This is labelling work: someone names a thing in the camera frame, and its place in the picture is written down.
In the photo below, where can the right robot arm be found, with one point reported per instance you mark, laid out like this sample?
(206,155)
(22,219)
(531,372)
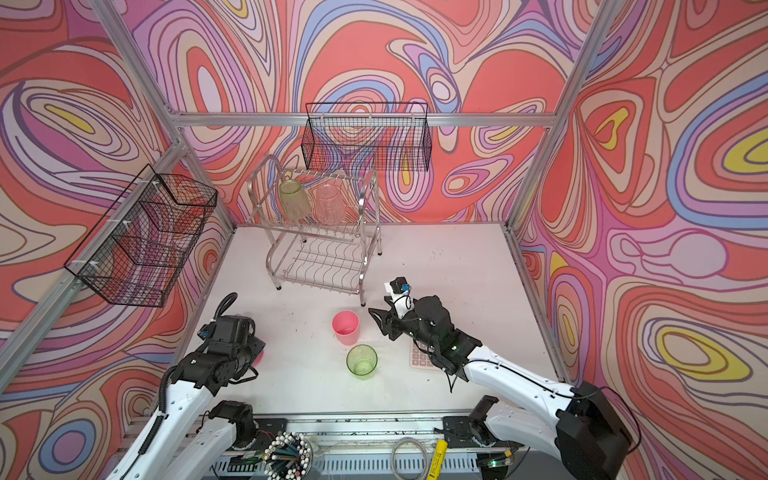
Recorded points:
(576,425)

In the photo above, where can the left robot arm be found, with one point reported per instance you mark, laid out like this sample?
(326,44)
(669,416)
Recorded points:
(186,433)

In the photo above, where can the black wire basket back wall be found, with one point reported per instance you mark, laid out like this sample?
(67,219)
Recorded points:
(358,136)

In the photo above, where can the pink calculator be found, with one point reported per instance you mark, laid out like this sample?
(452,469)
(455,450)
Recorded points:
(420,360)

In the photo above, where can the yellow marker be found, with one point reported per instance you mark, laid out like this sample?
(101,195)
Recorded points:
(437,460)

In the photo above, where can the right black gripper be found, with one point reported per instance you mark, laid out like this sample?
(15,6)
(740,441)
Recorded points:
(388,325)

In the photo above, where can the opaque pink cup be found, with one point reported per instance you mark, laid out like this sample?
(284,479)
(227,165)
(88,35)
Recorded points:
(258,359)
(345,325)

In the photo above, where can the clear pink cup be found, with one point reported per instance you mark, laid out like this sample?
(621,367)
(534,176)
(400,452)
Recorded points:
(329,206)

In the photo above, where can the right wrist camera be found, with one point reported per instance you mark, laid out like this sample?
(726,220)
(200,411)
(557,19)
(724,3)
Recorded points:
(398,288)

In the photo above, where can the steel two-tier dish rack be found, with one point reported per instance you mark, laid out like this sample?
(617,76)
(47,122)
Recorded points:
(308,253)

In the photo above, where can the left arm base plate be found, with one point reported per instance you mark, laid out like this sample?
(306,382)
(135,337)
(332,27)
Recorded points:
(258,435)

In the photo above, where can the green translucent cup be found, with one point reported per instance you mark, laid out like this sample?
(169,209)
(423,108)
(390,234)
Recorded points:
(362,361)
(294,200)

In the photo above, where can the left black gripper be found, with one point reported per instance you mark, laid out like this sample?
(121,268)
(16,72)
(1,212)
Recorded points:
(255,344)

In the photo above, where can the black wire basket left wall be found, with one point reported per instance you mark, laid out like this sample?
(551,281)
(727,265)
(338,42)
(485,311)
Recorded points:
(150,231)

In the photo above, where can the black wire basket wall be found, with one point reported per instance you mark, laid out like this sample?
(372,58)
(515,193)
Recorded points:
(358,136)
(150,231)

